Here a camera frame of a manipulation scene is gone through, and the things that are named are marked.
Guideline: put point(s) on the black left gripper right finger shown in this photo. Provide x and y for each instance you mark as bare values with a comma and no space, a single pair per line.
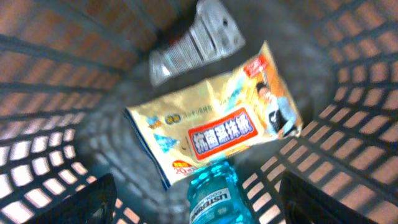
305,204

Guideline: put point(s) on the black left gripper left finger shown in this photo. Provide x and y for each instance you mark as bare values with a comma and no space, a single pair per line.
93,204

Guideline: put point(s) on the blue mouthwash bottle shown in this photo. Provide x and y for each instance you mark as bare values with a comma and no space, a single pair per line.
214,197

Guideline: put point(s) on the yellow wet wipes pack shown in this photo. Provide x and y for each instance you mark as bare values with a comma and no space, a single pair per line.
216,118

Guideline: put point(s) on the dark grey plastic basket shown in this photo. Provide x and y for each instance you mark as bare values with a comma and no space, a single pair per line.
69,68

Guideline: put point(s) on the silver foil packet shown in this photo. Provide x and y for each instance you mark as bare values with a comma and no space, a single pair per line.
213,35

